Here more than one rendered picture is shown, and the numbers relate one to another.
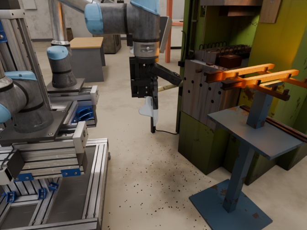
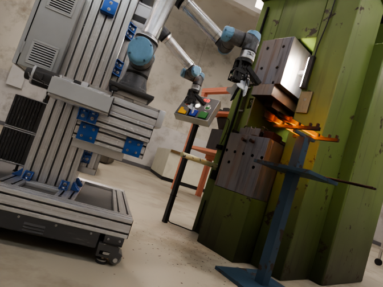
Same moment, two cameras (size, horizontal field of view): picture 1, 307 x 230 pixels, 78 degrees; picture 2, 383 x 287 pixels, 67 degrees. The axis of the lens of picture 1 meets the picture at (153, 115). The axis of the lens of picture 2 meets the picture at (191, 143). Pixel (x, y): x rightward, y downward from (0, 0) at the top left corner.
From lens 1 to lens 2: 1.13 m
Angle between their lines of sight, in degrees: 35
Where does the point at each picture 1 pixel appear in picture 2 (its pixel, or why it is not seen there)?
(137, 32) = (248, 45)
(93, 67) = not seen: hidden behind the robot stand
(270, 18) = (303, 109)
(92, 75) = not seen: hidden behind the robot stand
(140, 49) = (247, 53)
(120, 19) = (242, 35)
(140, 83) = (240, 70)
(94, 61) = not seen: hidden behind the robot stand
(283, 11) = (312, 106)
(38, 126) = (141, 89)
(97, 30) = (228, 36)
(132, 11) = (249, 35)
